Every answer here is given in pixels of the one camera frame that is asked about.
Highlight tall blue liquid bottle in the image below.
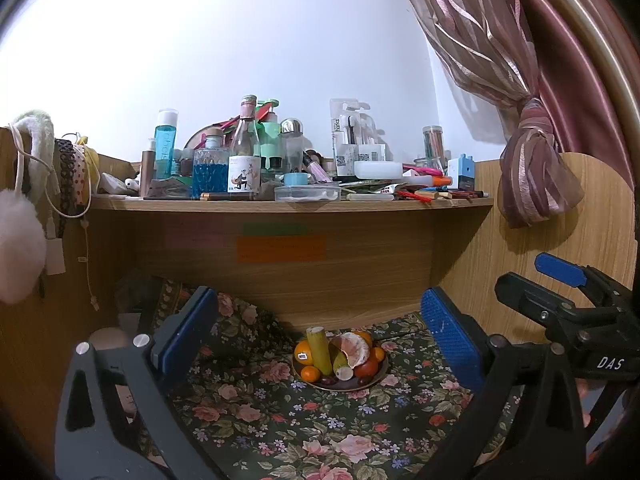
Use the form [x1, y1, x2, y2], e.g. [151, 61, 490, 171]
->
[154, 108, 179, 178]

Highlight white fluffy pompom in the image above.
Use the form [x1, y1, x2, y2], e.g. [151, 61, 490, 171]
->
[0, 189, 47, 305]

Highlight brown cosmetic tube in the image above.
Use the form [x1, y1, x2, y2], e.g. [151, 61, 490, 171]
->
[140, 150, 157, 197]

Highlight dark floral cloth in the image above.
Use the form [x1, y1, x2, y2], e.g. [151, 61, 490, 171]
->
[117, 280, 526, 480]

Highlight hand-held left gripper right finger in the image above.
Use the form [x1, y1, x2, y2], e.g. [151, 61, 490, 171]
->
[412, 286, 587, 480]

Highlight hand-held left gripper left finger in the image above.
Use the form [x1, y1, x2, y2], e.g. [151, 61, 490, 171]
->
[54, 285, 221, 480]

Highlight dark pink satin curtain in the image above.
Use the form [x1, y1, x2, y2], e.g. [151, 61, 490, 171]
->
[500, 0, 636, 196]

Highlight tapered yellow green fruit piece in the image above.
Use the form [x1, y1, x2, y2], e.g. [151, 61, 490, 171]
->
[332, 347, 353, 382]

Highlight yellow headband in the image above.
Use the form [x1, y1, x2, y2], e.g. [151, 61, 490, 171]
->
[75, 135, 101, 193]

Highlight blue white pencil sharpener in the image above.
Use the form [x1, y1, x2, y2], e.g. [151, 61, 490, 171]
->
[447, 154, 475, 191]

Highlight green pump bottle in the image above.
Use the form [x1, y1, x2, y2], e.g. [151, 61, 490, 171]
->
[257, 98, 281, 171]

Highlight faceted blue glass bottle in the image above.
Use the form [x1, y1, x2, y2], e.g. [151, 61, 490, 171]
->
[192, 127, 231, 198]

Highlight white cable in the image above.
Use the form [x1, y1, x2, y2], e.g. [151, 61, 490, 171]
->
[75, 210, 99, 311]

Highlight peeled pomelo segment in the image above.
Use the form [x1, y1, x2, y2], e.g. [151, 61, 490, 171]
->
[330, 331, 372, 370]

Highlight clear bottle with silver cap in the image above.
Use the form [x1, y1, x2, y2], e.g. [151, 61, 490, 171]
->
[280, 118, 304, 173]

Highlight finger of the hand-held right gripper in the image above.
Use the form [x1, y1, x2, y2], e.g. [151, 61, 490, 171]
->
[534, 252, 640, 311]
[494, 272, 593, 333]

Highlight green sticky note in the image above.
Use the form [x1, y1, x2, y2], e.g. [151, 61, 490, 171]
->
[243, 223, 309, 236]

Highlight black lace headband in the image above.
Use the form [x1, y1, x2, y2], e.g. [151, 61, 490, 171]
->
[54, 139, 91, 216]

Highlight striped pink sheer curtain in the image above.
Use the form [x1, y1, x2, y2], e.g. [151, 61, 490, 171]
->
[390, 0, 586, 228]

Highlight pale pink object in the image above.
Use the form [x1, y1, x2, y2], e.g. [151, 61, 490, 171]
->
[90, 327, 133, 361]

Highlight clear plastic container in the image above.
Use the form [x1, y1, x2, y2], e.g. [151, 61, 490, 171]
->
[274, 185, 342, 202]

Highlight dark brown round plate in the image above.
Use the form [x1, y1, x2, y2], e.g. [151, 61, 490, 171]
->
[291, 342, 390, 392]

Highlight wooden shelf unit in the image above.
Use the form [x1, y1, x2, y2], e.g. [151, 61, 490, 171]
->
[0, 125, 636, 480]

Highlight white charger plug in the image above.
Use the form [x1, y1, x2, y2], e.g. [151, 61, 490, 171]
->
[45, 237, 66, 276]

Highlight clear bottle with illustrated label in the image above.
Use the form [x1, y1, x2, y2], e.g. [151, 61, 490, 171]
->
[228, 95, 262, 195]

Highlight clear jar of sticks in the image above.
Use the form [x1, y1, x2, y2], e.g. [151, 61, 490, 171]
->
[422, 126, 445, 171]

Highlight orange sticky note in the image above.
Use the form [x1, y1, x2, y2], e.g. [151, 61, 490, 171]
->
[236, 235, 327, 263]

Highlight white box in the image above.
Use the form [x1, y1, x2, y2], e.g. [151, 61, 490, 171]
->
[354, 161, 403, 179]

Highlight white fluffy headband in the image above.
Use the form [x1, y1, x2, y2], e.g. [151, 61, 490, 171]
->
[9, 110, 55, 196]

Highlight white toothbrush package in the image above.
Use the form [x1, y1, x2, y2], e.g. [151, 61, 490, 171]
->
[330, 98, 386, 178]

